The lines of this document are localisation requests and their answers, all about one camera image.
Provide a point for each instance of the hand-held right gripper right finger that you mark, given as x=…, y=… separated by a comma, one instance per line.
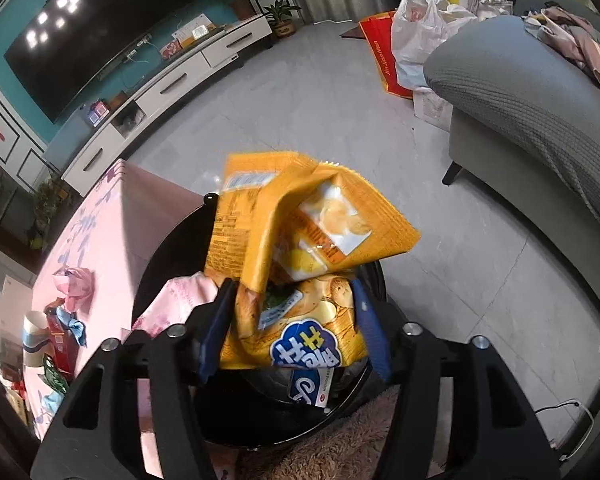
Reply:
x=372, y=332

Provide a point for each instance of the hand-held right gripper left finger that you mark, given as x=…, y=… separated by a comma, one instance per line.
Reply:
x=215, y=332

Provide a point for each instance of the pink plastic sheet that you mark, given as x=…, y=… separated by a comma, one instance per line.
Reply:
x=180, y=300

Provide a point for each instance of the white and blue packet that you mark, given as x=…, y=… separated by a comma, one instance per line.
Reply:
x=307, y=387

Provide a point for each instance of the black round trash bin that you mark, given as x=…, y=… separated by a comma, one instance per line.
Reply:
x=165, y=260

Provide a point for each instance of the yellow potato chip bag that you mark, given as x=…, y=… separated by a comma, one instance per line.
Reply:
x=300, y=220

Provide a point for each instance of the dark blue wrapper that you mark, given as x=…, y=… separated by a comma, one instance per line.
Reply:
x=75, y=327

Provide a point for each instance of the pink wrapper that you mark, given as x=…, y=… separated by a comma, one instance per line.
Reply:
x=72, y=285

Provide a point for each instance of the red snack bag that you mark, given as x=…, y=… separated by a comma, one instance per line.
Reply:
x=62, y=347

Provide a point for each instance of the green packet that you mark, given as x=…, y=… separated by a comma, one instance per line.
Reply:
x=55, y=375

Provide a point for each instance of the striped paper cup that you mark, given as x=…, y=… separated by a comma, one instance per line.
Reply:
x=34, y=337

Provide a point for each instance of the brown fleece garment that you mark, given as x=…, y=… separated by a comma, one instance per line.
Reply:
x=330, y=452

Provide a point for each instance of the pink floral tablecloth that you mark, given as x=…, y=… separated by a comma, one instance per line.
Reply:
x=105, y=220

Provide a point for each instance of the bushy potted plant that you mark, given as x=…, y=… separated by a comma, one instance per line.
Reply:
x=47, y=210

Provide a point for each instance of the white television cabinet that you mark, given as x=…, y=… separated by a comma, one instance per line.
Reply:
x=180, y=80

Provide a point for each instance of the grey sofa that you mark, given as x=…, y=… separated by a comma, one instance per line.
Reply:
x=520, y=110

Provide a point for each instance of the red paper bag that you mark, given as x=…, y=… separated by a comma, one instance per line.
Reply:
x=380, y=55

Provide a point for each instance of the small red box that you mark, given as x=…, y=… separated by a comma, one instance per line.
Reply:
x=170, y=49

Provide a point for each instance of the brown floor mat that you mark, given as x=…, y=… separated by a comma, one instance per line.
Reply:
x=352, y=32

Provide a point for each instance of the white plastic bag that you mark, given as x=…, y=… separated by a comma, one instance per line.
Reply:
x=425, y=35

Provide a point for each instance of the white desk calendar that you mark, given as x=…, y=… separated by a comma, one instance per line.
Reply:
x=195, y=29

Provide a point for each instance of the small potted plant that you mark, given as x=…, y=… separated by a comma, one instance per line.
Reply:
x=281, y=20

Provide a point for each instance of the large black television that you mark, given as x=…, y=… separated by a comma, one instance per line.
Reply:
x=105, y=25

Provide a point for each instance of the plaid cloth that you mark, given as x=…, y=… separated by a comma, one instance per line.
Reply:
x=580, y=45

